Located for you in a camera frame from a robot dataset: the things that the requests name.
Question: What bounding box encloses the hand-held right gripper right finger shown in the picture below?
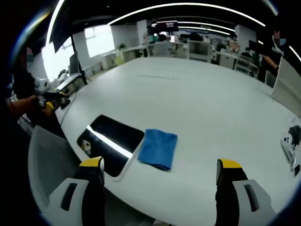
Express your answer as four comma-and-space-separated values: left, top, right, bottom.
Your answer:
215, 159, 277, 226

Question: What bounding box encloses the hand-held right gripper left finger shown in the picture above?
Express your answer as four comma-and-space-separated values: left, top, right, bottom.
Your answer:
48, 156, 105, 226

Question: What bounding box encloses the black tray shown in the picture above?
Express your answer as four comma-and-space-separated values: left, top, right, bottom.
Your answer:
76, 114, 145, 182

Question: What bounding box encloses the blue cleaning cloth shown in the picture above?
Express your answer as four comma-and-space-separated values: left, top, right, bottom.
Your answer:
137, 128, 178, 171

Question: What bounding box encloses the person's dark shirt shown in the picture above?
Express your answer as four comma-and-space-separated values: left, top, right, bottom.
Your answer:
6, 68, 37, 103

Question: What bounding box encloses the black computer monitor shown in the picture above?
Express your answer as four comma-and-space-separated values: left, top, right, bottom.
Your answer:
69, 51, 79, 75

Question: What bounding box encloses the black stand pole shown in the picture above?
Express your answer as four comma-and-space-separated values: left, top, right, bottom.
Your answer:
70, 35, 88, 86

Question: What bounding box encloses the grey mesh office chair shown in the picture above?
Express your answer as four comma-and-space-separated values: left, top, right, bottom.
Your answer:
27, 125, 82, 214

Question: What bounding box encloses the black hanging panel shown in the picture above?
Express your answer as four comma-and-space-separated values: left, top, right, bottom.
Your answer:
50, 22, 73, 53

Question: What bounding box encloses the white handheld device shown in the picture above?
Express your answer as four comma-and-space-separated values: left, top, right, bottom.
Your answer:
281, 133, 300, 163

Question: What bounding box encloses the dark grey pouch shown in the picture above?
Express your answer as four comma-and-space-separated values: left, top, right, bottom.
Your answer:
288, 125, 301, 142

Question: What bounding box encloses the white power strip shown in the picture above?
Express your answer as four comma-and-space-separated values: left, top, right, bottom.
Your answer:
136, 74, 179, 80

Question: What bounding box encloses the red sign screen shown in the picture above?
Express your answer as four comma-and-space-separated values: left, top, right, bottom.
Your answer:
156, 21, 179, 31

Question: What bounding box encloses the white chair backrest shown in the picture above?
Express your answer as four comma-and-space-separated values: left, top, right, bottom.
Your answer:
271, 57, 301, 111

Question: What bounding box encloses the white mesh chair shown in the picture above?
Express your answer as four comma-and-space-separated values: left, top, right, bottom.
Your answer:
235, 54, 253, 76
188, 40, 212, 63

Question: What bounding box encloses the curved ceiling light strip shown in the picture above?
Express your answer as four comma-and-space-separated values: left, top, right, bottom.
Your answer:
107, 2, 266, 27

